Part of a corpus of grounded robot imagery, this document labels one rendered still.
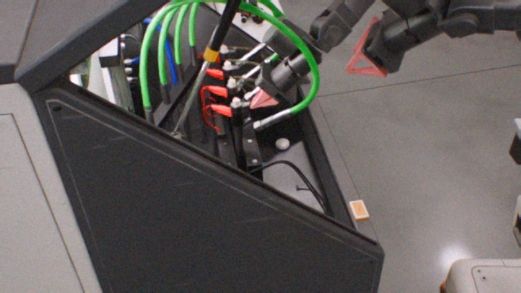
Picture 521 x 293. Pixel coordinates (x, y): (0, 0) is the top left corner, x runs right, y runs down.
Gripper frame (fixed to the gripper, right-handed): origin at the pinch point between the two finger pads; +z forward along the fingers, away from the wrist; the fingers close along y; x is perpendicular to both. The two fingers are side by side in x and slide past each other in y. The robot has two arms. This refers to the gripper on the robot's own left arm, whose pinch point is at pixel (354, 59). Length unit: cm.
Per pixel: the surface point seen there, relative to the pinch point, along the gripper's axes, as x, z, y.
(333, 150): 24.9, 36.2, -10.0
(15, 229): -27, 35, 48
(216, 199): -4.2, 17.4, 30.1
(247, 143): 7.1, 46.7, -1.7
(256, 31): 0, 70, -54
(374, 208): 103, 112, -60
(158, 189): -13.7, 19.0, 34.3
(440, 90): 128, 122, -164
